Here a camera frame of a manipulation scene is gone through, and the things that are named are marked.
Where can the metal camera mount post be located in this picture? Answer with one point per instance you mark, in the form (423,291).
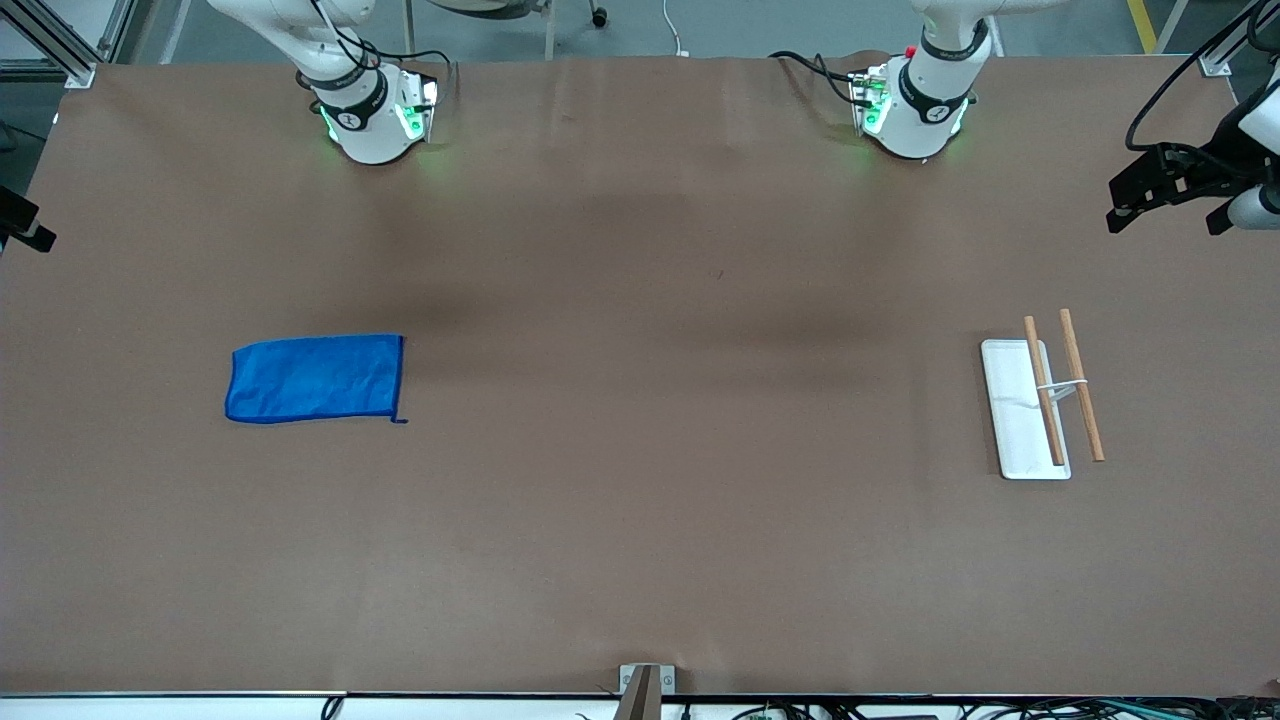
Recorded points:
(640,695)

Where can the chair base with castor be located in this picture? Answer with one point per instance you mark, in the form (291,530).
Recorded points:
(598,16)

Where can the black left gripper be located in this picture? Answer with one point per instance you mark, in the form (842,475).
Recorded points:
(1188,168)

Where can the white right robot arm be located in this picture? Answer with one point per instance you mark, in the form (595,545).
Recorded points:
(370,135)

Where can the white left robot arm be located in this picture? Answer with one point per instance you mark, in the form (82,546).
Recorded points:
(920,125)

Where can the brown table cover sheet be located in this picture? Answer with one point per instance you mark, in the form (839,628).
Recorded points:
(640,520)

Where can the blue microfibre towel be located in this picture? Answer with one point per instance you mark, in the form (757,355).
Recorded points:
(315,380)

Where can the aluminium frame post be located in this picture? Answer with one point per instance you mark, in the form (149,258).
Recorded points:
(1225,55)
(60,50)

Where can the white rack with wooden rods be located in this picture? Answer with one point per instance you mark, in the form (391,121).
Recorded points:
(1015,420)

